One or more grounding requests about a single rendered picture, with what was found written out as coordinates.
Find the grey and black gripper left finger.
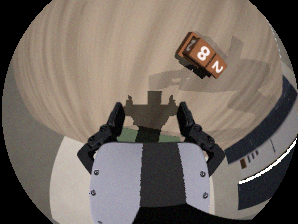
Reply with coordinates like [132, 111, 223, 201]
[77, 102, 126, 175]

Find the brown rectangular tray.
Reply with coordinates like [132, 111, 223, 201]
[175, 32, 212, 78]

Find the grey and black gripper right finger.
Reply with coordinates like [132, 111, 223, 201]
[176, 102, 225, 177]

